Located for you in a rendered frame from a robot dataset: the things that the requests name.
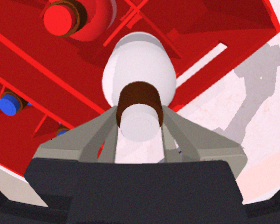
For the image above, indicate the red crate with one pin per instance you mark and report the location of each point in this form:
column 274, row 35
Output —
column 17, row 144
column 192, row 28

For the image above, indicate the red bottle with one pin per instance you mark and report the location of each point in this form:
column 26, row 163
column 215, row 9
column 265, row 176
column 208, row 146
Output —
column 85, row 20

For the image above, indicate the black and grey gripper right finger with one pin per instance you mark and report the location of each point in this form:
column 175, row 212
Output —
column 198, row 143

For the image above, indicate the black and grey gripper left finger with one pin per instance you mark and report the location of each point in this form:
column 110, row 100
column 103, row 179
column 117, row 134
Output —
column 82, row 143

